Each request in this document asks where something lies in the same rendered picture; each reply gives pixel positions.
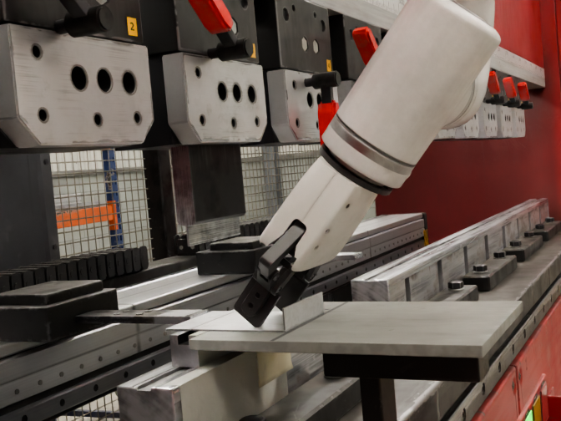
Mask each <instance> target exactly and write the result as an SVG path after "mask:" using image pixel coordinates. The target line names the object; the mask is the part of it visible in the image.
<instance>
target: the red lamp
mask: <svg viewBox="0 0 561 421"><path fill-rule="evenodd" d="M541 401H542V413H543V421H546V420H547V417H548V392H547V382H545V384H544V386H543V388H542V390H541Z"/></svg>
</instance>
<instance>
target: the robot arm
mask: <svg viewBox="0 0 561 421"><path fill-rule="evenodd" d="M494 11H495V0H407V2H406V4H405V5H404V7H403V9H402V10H401V11H400V13H399V14H398V16H397V18H396V20H395V21H394V23H393V24H392V26H391V27H390V29H389V30H388V32H387V34H386V36H385V37H384V39H383V40H382V41H381V43H380V45H379V46H378V48H377V50H376V51H375V53H374V54H373V55H372V57H371V59H370V60H369V62H368V64H367V65H366V67H365V68H364V69H363V71H362V73H361V75H360V76H359V78H358V79H357V81H356V82H355V84H354V85H353V87H352V88H351V91H350V92H349V94H348V95H347V96H346V98H345V100H344V101H343V103H342V104H341V107H340V108H339V109H338V110H337V112H336V114H335V116H334V117H333V119H332V121H331V122H330V123H329V125H328V126H327V128H326V130H325V132H324V133H323V135H322V136H321V137H322V140H323V142H324V143H323V144H322V145H321V147H320V149H319V151H320V153H321V155H322V156H321V157H319V158H318V160H317V161H316V162H315V163H314V164H313V165H312V166H311V167H310V169H309V170H308V171H307V172H306V173H305V174H304V175H303V177H302V178H301V179H300V181H299V182H298V183H297V185H296V186H295V188H294V189H293V190H292V192H291V193H290V194H289V195H288V197H287V198H286V200H285V201H284V203H283V204H282V205H281V207H280V209H279V210H278V211H277V212H276V213H275V215H274V217H273V218H272V219H271V221H270V223H269V224H268V226H267V227H266V228H265V229H264V231H263V232H262V234H261V236H260V244H261V245H262V246H269V245H273V244H274V245H273V246H272V247H271V248H270V249H269V250H268V251H267V252H266V253H265V254H264V255H263V256H262V257H261V258H260V259H259V265H258V268H257V269H256V271H255V272H254V274H253V276H252V278H251V279H250V281H249V283H248V284H247V286H246V287H245V290H244V291H243V292H242V293H241V295H240V297H239V298H238V300H237V302H236V303H235V305H234V309H235V310H236V311H237V312H238V313H239V314H240V315H241V316H242V317H243V318H244V319H245V320H246V321H248V322H249V323H250V324H251V325H252V326H253V327H261V326H262V324H263V323H264V321H265V320H266V318H267V317H268V316H269V314H270V312H271V311H272V309H273V308H274V306H276V307H277V308H278V309H280V310H281V311H282V308H283V307H287V306H289V305H290V304H293V303H295V302H298V301H299V300H300V298H301V296H302V295H303V293H304V292H305V290H306V288H307V287H308V286H309V285H310V284H309V283H308V282H306V281H305V280H307V281H309V282H310V281H311V280H312V279H313V278H314V277H315V275H316V273H317V272H318V270H319V268H320V267H321V265H322V264H324V263H327V262H329V261H331V260H332V259H334V258H335V257H336V256H337V255H338V254H339V252H340V251H341V250H342V248H343V247H344V246H345V244H346V243H347V242H348V241H349V239H350V238H351V236H352V235H353V233H354V232H355V230H356V228H357V227H358V226H359V225H360V223H361V221H362V219H363V218H364V216H365V215H366V213H367V212H368V210H369V209H370V207H371V205H372V203H373V202H374V201H375V199H376V197H377V195H378V194H380V195H390V193H391V192H392V188H400V187H401V186H402V184H403V183H404V181H405V180H406V179H407V178H408V177H409V176H410V175H411V173H412V170H413V169H414V167H415V166H416V164H417V162H418V161H419V160H420V159H421V157H422V155H423V154H424V153H425V151H426V150H427V148H428V146H429V145H430V144H431V143H432V141H433V140H434V138H435V137H436V136H437V134H438V132H439V131H440V130H441V129H453V128H457V127H460V126H462V125H464V124H466V123H467V122H468V121H469V120H470V119H472V118H473V116H474V115H475V114H476V113H477V112H478V110H479V108H480V106H481V105H482V103H483V99H484V96H485V93H486V90H487V86H488V77H489V71H490V63H491V56H492V55H493V53H494V51H495V50H496V49H497V47H498V45H499V44H500V42H501V38H500V36H499V34H498V32H497V31H496V30H495V29H494V28H493V26H494ZM288 253H289V254H290V255H291V256H292V258H291V260H290V261H287V260H286V259H285V256H286V255H287V254H288ZM279 263H280V264H281V265H282V266H283V267H282V268H281V269H280V271H278V270H276V268H277V267H278V265H279Z"/></svg>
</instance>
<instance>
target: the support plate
mask: <svg viewBox="0 0 561 421"><path fill-rule="evenodd" d="M522 311H523V302H522V301H495V302H348V303H346V304H344V305H342V306H341V307H338V308H337V309H335V310H333V311H331V312H328V313H327V314H325V315H323V316H321V317H318V318H317V319H316V320H314V321H312V322H309V323H307V324H306V325H304V326H302V327H299V328H297V329H296V330H294V331H293V332H290V333H288V334H286V335H285V336H283V337H280V338H278V339H276V340H275V341H271V340H272V339H274V338H276V337H279V336H280V335H281V334H283V333H284V332H206V333H203V334H201V335H199V336H197V337H194V338H191V339H190V350H205V351H235V352H266V353H326V354H356V355H387V356H418V357H449V358H483V357H484V356H485V355H486V354H487V352H488V351H489V350H490V349H491V348H492V346H493V345H494V344H495V343H496V342H497V340H498V339H499V338H500V337H501V336H502V335H503V334H504V333H505V332H506V330H507V329H508V328H509V327H510V326H511V324H512V323H513V322H514V321H515V320H516V318H517V317H518V316H519V315H520V314H521V312H522Z"/></svg>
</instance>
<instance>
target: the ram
mask: <svg viewBox="0 0 561 421"><path fill-rule="evenodd" d="M306 1H308V2H311V3H314V4H317V5H320V6H322V7H324V8H327V9H328V16H333V15H338V14H345V15H347V16H349V17H352V18H356V19H358V20H361V21H363V22H366V23H370V24H372V25H375V26H377V27H379V28H381V33H386V32H388V30H389V29H390V27H391V26H392V24H393V23H394V21H395V20H396V18H397V16H398V15H396V14H395V13H391V12H389V11H387V10H385V9H383V8H379V7H378V6H376V5H373V4H371V3H369V2H366V1H364V0H306ZM493 28H494V29H495V30H496V31H497V32H498V34H499V36H500V38H501V42H500V44H499V45H498V46H499V47H501V48H504V49H506V50H508V51H509V52H511V53H514V54H516V55H518V56H519V57H521V58H524V59H526V60H528V61H529V62H531V63H534V64H536V65H538V66H539V67H541V68H544V66H543V43H542V30H541V18H540V6H539V0H495V11H494V26H493ZM490 68H492V70H493V69H496V70H498V71H501V72H504V73H506V74H508V75H512V76H515V77H517V78H520V79H521V82H525V83H526V84H527V87H528V89H540V88H545V79H544V78H542V77H540V76H538V75H536V74H533V73H530V72H529V71H527V70H524V69H522V68H519V67H517V66H515V65H512V64H510V63H507V62H505V61H503V60H501V59H499V58H495V57H494V56H491V63H490Z"/></svg>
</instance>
